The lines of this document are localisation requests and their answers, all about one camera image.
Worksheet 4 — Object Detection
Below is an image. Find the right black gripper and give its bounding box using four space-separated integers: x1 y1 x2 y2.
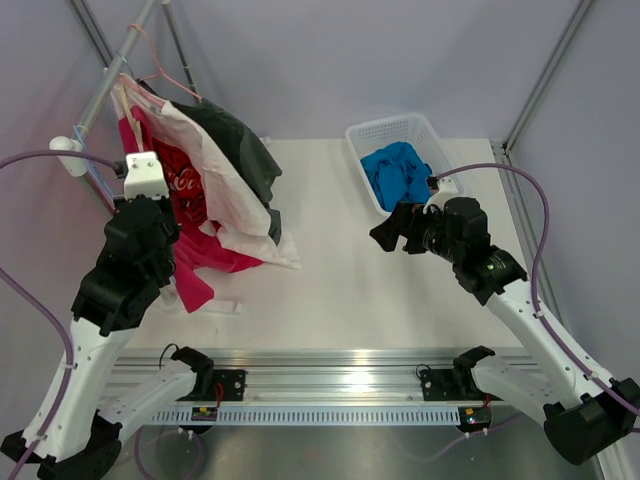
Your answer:
370 201 463 264

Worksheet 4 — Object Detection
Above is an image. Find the pink magenta t shirt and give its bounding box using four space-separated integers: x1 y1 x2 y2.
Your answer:
144 113 262 313

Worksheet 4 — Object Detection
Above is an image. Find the wooden clothes hanger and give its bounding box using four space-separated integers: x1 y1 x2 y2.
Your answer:
111 83 152 154

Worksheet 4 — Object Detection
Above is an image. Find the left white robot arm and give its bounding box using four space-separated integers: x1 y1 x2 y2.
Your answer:
1 195 180 479

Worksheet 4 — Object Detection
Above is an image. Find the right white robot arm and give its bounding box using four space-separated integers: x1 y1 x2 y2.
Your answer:
370 197 639 465

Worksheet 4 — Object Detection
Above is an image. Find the white coca cola t shirt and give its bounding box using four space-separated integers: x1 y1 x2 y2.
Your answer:
112 73 302 269

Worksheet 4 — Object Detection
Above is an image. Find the dark grey t shirt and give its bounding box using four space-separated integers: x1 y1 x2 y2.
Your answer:
165 99 282 242

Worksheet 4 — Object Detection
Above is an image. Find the blue cloth in basket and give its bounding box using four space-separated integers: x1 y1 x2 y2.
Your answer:
360 142 432 212

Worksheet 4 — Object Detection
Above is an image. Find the white plastic basket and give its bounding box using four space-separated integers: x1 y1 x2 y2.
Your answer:
345 113 456 218

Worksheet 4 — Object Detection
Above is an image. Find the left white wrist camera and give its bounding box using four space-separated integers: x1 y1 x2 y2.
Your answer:
115 151 169 200

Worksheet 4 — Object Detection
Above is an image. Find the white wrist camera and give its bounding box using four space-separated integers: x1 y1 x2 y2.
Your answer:
115 151 169 200
423 176 460 214

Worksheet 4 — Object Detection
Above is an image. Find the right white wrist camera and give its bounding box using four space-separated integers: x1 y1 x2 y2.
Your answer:
423 176 460 214

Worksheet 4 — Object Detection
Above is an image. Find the metal clothes rack rail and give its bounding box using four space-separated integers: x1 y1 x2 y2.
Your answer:
66 1 141 213

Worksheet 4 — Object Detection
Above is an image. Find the blue wire hanger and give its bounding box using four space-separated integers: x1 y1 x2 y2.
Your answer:
73 125 114 203

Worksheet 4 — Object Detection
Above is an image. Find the pink wire hanger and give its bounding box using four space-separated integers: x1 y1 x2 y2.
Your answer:
127 23 203 102

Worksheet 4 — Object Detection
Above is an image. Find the aluminium mounting rail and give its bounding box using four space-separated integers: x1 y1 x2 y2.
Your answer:
101 347 552 406

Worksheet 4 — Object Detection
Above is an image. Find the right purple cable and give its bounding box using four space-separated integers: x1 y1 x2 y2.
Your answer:
437 162 640 419

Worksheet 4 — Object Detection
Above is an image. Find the purple cable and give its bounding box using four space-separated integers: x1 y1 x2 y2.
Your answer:
0 149 121 479
437 162 640 419

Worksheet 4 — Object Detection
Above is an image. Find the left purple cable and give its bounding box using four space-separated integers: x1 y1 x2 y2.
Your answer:
0 149 121 479

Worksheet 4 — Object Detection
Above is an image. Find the white slotted cable duct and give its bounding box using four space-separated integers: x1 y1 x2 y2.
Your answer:
149 404 461 426

